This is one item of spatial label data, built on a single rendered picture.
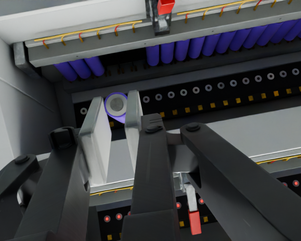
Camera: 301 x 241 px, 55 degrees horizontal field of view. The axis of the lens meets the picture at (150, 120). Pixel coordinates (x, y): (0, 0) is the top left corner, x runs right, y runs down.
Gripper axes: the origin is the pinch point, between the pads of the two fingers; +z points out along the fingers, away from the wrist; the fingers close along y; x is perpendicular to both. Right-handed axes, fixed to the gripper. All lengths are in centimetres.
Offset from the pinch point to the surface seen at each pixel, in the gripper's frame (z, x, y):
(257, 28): 21.9, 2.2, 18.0
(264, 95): 27.0, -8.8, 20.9
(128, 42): 18.5, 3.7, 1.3
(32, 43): 18.9, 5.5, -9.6
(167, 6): 9.5, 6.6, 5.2
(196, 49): 24.0, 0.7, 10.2
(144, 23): 18.8, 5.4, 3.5
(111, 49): 19.1, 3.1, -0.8
